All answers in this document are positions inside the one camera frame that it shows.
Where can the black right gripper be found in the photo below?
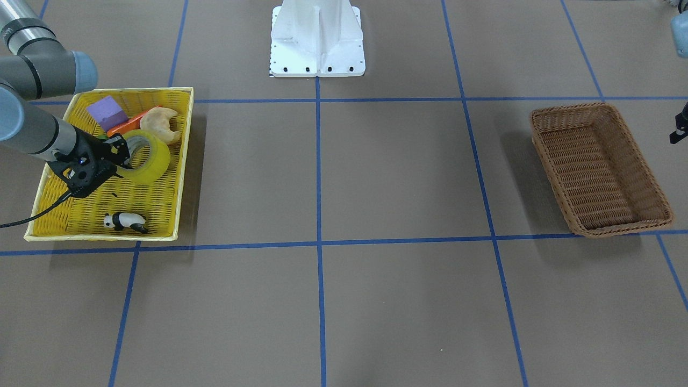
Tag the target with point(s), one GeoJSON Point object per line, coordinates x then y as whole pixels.
{"type": "Point", "coordinates": [89, 149]}

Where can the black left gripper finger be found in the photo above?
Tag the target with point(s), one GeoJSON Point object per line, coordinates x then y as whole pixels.
{"type": "Point", "coordinates": [680, 131]}

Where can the yellow tape roll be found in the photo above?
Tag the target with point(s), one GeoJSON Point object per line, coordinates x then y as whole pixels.
{"type": "Point", "coordinates": [149, 158]}

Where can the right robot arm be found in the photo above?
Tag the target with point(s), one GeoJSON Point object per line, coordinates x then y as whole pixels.
{"type": "Point", "coordinates": [39, 66]}

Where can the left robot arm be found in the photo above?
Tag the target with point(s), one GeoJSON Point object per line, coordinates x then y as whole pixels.
{"type": "Point", "coordinates": [678, 26]}

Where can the yellow woven basket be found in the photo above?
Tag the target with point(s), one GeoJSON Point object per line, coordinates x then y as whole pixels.
{"type": "Point", "coordinates": [159, 202]}

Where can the brown wicker basket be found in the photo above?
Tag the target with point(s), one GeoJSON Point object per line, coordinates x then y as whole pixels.
{"type": "Point", "coordinates": [600, 178]}

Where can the purple foam block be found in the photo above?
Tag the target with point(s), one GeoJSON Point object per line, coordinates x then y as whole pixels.
{"type": "Point", "coordinates": [107, 113]}

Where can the black white panda figure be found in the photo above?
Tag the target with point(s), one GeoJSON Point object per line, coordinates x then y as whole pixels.
{"type": "Point", "coordinates": [120, 221]}

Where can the beige croissant toy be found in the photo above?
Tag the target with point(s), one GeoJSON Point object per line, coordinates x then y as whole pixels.
{"type": "Point", "coordinates": [157, 122]}

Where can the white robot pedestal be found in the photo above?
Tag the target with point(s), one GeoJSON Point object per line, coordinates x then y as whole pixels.
{"type": "Point", "coordinates": [316, 39]}

